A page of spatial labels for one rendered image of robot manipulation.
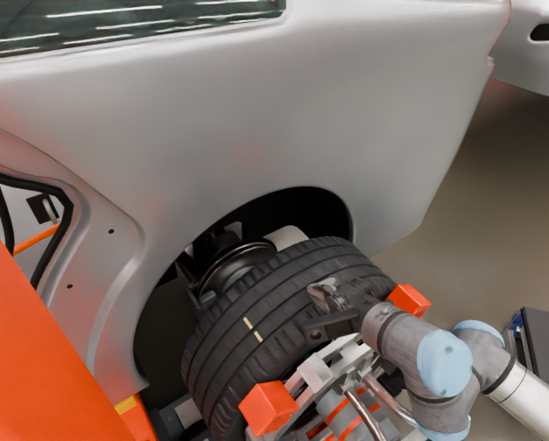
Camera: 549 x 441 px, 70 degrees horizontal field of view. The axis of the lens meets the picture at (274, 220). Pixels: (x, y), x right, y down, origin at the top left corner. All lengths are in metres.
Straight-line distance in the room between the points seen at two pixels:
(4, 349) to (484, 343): 0.78
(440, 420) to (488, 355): 0.16
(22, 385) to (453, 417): 0.67
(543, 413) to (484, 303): 1.83
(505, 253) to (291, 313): 2.28
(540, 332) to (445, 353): 1.59
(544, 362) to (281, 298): 1.46
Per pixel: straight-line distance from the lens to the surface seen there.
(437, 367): 0.66
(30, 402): 0.19
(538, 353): 2.17
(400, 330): 0.70
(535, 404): 0.87
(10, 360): 0.19
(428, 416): 0.76
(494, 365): 0.85
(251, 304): 0.94
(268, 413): 0.86
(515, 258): 3.03
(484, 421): 2.29
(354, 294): 0.81
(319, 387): 0.90
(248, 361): 0.93
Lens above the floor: 1.93
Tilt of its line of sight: 44 degrees down
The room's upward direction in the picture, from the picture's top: 2 degrees clockwise
